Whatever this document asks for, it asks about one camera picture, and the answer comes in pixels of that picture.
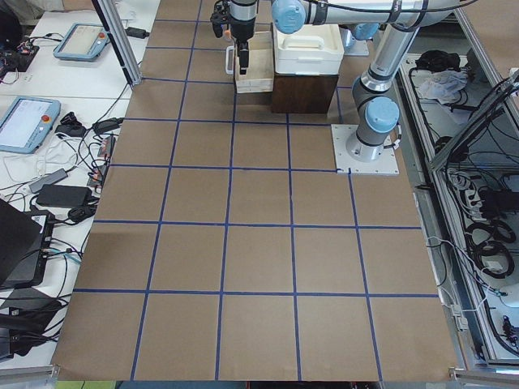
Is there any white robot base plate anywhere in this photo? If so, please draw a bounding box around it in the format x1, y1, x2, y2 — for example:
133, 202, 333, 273
331, 124, 399, 176

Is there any upper blue teach pendant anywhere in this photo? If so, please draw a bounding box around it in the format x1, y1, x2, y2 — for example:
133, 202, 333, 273
53, 23, 109, 62

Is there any dark brown wooden cabinet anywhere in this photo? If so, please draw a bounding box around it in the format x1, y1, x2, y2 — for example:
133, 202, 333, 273
271, 73, 339, 113

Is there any lower blue teach pendant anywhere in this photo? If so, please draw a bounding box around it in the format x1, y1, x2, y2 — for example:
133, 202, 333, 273
1, 96, 61, 154

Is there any white plastic storage box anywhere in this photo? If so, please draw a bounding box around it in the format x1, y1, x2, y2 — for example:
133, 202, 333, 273
273, 24, 344, 75

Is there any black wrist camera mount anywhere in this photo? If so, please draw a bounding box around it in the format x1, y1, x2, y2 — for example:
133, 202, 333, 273
210, 0, 232, 41

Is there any black power adapter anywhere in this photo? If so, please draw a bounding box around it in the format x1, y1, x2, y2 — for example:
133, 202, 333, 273
36, 185, 92, 208

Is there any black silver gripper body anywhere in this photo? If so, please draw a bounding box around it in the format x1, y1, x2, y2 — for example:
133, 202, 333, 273
229, 0, 257, 43

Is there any white drawer handle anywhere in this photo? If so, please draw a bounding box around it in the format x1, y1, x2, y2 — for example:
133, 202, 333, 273
225, 45, 236, 75

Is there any white crumpled cloth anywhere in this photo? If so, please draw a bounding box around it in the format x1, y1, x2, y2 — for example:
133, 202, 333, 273
418, 71, 469, 104

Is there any light wooden drawer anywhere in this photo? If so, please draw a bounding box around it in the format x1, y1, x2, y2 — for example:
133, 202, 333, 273
234, 31, 274, 94

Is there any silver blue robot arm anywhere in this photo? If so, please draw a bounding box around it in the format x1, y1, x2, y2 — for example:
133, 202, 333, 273
271, 1, 469, 162

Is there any aluminium frame post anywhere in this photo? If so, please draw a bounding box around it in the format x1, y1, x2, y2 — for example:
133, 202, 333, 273
92, 0, 142, 88

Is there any blue teach pendant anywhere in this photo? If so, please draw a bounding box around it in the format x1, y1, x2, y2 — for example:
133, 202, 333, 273
53, 23, 109, 62
1, 96, 61, 154

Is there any black laptop computer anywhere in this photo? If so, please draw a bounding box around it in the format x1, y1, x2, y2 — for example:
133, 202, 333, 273
1, 200, 55, 290

